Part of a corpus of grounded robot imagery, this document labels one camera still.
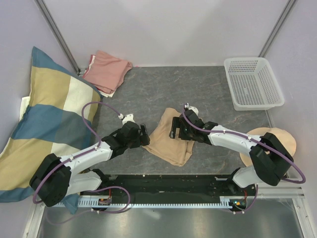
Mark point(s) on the aluminium frame post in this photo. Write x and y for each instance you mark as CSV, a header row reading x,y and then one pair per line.
x,y
58,35
277,27

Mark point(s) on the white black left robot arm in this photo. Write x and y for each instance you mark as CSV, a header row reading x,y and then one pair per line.
x,y
57,177

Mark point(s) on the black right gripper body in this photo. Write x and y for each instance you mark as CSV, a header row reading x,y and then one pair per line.
x,y
186,134

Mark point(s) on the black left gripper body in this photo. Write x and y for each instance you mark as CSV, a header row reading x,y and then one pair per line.
x,y
133,143

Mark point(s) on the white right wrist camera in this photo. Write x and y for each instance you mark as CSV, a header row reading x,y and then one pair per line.
x,y
188,107

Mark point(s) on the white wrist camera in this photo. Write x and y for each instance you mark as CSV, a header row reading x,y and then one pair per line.
x,y
188,107
127,118

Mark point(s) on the aluminium rail right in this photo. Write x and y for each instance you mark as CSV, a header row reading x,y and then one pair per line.
x,y
283,190

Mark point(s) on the right aluminium frame post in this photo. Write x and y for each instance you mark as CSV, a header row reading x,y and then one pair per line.
x,y
277,27

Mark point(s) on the grey slotted cable duct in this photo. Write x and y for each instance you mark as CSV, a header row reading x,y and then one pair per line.
x,y
98,202

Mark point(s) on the folded pink t shirt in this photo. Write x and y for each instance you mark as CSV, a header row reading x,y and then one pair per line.
x,y
106,72

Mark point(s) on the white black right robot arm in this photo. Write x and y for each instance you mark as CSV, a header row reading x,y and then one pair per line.
x,y
270,159

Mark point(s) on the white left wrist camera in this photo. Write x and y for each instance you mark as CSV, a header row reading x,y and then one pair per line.
x,y
127,118

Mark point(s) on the beige bucket hat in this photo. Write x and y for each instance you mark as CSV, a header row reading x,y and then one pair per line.
x,y
287,140

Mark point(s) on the blue yellow striped pillow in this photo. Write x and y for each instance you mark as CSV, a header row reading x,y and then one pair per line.
x,y
56,120

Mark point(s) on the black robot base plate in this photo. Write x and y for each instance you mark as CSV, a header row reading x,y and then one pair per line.
x,y
177,187

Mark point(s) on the white plastic basket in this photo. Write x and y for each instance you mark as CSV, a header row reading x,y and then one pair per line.
x,y
252,84

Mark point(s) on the beige t shirt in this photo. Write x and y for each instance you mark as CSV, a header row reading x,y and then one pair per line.
x,y
175,151

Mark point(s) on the left aluminium frame post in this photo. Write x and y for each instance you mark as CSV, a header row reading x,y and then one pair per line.
x,y
58,35

